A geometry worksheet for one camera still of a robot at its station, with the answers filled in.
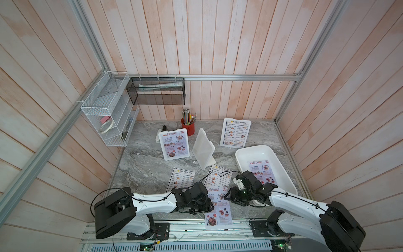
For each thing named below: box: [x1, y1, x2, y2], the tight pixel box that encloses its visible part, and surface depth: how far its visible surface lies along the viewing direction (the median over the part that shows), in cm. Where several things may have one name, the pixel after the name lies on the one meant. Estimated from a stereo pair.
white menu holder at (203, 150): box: [192, 128, 216, 171], surface depth 98 cm
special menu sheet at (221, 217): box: [204, 185, 234, 230], surface depth 80 cm
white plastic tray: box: [235, 144, 299, 196], surface depth 99 cm
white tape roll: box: [99, 120, 114, 134], surface depth 81 cm
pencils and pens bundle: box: [181, 107, 198, 126], surface depth 106 cm
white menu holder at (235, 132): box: [219, 117, 252, 149], surface depth 100 cm
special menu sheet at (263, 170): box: [247, 159, 277, 185], surface depth 95 cm
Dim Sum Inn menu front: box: [204, 164, 233, 190], surface depth 92 cm
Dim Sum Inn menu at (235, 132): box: [219, 117, 252, 148], surface depth 100 cm
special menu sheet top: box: [162, 130, 189, 159], surface depth 94 cm
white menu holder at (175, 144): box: [155, 128, 190, 162], surface depth 94 cm
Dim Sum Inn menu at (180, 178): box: [165, 167, 196, 193], surface depth 93 cm
